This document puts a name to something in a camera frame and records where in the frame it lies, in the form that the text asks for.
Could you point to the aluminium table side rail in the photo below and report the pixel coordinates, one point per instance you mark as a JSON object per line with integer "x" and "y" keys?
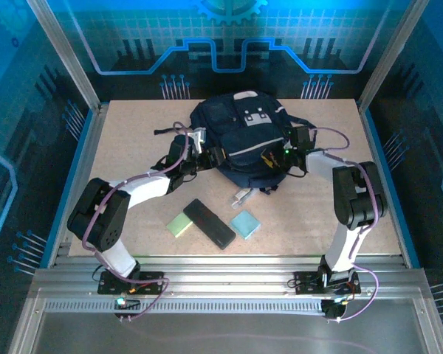
{"x": 374, "y": 147}
{"x": 92, "y": 147}

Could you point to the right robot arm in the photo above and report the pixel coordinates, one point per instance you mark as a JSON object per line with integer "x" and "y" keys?
{"x": 358, "y": 199}

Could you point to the aluminium frame post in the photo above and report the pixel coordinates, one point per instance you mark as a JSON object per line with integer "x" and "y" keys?
{"x": 66, "y": 55}
{"x": 391, "y": 55}

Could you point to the grey metal shelf panel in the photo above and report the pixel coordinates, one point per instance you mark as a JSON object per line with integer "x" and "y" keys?
{"x": 225, "y": 332}

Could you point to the blue sticky note pad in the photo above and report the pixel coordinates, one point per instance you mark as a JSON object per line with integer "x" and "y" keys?
{"x": 246, "y": 224}

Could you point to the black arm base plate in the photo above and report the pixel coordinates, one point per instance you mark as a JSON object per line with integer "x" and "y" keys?
{"x": 306, "y": 282}
{"x": 147, "y": 284}

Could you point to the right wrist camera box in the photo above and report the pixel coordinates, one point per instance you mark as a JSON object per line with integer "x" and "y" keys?
{"x": 302, "y": 137}

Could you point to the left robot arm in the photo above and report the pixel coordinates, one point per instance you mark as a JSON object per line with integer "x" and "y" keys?
{"x": 99, "y": 214}

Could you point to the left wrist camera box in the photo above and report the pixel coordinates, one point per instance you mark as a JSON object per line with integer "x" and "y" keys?
{"x": 198, "y": 138}

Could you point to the green sticky note pad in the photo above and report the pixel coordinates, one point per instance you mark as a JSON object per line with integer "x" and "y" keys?
{"x": 178, "y": 225}

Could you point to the small black controller board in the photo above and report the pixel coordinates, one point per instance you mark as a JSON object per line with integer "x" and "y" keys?
{"x": 122, "y": 303}
{"x": 332, "y": 311}

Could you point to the aluminium frame beam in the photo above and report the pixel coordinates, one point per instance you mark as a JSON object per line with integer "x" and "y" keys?
{"x": 225, "y": 276}

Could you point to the navy blue student backpack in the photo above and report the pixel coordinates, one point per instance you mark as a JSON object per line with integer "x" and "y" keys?
{"x": 243, "y": 136}

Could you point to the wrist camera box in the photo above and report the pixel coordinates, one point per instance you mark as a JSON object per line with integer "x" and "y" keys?
{"x": 198, "y": 138}
{"x": 302, "y": 137}

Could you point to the black pencil case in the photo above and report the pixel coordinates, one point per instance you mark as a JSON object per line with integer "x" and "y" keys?
{"x": 209, "y": 224}

